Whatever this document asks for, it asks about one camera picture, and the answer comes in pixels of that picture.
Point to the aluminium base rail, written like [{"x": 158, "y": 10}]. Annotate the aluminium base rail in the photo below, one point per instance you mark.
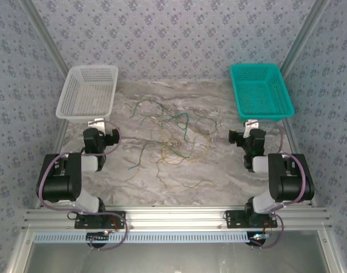
[{"x": 176, "y": 219}]

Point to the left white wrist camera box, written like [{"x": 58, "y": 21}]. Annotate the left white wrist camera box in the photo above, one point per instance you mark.
[{"x": 96, "y": 123}]

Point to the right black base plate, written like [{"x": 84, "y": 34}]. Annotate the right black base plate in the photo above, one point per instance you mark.
[{"x": 233, "y": 220}]

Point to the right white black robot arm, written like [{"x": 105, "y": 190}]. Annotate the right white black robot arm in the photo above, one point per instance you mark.
[{"x": 290, "y": 185}]

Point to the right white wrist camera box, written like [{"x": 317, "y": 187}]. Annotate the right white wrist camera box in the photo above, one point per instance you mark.
[{"x": 248, "y": 128}]

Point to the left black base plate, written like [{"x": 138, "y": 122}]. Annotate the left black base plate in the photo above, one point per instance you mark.
[{"x": 120, "y": 214}]

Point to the grey metal panel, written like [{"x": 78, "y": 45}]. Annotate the grey metal panel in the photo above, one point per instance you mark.
[{"x": 176, "y": 258}]

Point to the white plastic basket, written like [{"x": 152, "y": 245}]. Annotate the white plastic basket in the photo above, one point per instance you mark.
[{"x": 85, "y": 94}]

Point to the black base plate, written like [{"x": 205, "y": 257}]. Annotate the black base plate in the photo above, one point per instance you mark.
[
  {"x": 120, "y": 214},
  {"x": 233, "y": 220}
]

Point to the teal plastic basket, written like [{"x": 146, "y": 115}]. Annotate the teal plastic basket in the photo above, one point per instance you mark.
[{"x": 261, "y": 91}]

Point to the aluminium frame post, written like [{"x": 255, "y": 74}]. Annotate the aluminium frame post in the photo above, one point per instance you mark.
[
  {"x": 45, "y": 31},
  {"x": 306, "y": 31}
]

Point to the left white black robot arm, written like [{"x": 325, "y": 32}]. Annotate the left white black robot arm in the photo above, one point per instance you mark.
[{"x": 62, "y": 182}]

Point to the small black controller board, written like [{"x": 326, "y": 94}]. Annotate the small black controller board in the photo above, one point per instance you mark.
[
  {"x": 257, "y": 240},
  {"x": 95, "y": 236}
]

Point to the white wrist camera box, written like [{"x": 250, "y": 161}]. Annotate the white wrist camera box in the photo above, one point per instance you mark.
[
  {"x": 96, "y": 123},
  {"x": 248, "y": 128}
]

